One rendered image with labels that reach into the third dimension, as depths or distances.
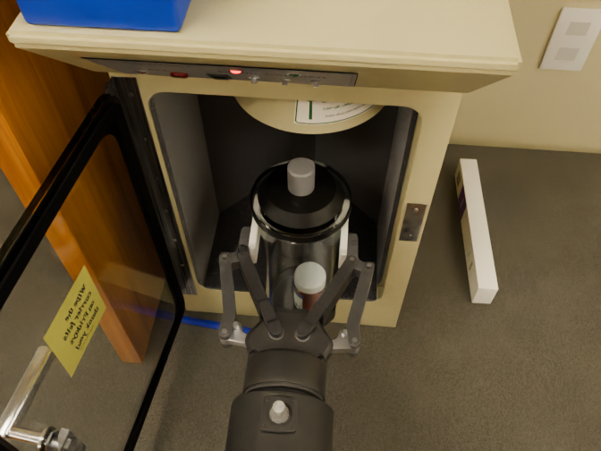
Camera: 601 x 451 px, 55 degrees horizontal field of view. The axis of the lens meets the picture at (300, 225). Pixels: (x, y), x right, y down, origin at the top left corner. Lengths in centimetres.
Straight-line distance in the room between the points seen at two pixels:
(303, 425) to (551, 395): 49
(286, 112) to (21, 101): 24
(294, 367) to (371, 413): 33
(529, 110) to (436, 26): 78
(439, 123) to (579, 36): 54
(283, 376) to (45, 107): 32
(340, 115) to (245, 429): 31
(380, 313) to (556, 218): 39
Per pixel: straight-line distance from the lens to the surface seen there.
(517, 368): 91
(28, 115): 55
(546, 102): 115
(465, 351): 89
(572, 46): 108
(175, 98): 65
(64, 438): 57
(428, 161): 59
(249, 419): 50
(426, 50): 37
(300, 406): 50
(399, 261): 74
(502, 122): 116
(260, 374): 52
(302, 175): 57
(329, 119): 58
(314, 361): 53
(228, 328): 56
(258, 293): 58
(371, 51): 37
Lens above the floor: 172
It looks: 53 degrees down
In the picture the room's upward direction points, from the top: straight up
